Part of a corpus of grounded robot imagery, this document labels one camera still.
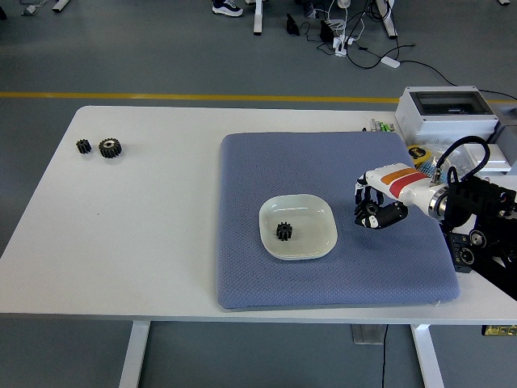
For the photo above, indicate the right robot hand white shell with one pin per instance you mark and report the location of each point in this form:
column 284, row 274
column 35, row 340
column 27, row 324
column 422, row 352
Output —
column 404, row 182

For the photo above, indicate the large black gear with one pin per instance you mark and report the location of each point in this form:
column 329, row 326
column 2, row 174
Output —
column 369, row 208
column 110, row 148

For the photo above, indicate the small black gear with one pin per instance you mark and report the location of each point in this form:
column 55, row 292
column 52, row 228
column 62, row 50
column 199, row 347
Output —
column 284, row 232
column 83, row 146

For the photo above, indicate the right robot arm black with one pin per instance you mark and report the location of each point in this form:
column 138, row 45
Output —
column 484, row 202

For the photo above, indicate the grey box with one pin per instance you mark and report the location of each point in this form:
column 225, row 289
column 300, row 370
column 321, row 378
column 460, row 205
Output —
column 509, row 141

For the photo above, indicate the yellow tape measure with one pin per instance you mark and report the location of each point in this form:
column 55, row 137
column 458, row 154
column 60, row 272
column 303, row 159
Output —
column 417, row 154

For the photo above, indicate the clear plastic bag of parts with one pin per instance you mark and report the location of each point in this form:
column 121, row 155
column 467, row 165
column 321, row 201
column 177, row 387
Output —
column 460, row 159

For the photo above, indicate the green and white connectors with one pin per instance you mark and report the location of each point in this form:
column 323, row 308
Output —
column 381, row 125

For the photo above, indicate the black digital meter module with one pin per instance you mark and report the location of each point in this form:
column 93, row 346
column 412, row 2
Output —
column 458, row 252

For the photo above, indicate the white square dish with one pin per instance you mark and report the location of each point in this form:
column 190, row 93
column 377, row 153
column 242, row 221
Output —
column 311, row 226

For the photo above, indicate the white power adapter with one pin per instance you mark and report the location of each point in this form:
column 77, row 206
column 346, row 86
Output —
column 391, row 62

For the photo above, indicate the white power strip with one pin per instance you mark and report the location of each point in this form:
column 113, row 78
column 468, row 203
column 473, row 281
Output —
column 343, row 43

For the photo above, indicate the blue-grey quilted mat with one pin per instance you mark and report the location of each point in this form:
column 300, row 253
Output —
column 250, row 182

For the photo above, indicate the white desk leg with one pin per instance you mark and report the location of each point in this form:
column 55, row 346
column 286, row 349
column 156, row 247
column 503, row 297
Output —
column 260, row 16
column 387, row 18

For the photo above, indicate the black charger block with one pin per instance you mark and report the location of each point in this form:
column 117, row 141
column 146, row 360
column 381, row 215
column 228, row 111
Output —
column 326, row 31

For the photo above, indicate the white table leg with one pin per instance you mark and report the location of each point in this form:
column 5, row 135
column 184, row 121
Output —
column 135, row 355
column 426, row 355

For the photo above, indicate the white and blue sneaker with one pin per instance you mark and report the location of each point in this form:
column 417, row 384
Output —
column 227, row 7

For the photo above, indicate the white electrical enclosure box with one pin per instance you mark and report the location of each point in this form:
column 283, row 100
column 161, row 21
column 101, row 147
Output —
column 440, row 121

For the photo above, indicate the white flat switch plate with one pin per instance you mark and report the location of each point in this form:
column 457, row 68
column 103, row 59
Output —
column 498, row 157

